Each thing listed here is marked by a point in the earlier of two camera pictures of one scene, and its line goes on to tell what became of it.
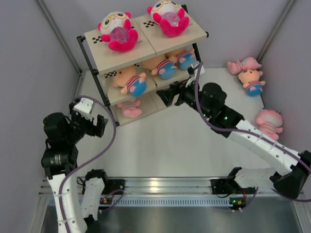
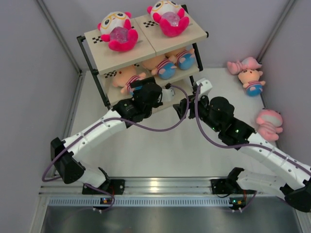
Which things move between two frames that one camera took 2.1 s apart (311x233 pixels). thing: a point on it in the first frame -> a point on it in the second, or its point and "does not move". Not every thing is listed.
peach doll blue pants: [251, 78] does not move
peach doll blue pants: [163, 66] does not move
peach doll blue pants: [133, 83] does not move
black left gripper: [93, 129] -> [137, 83]
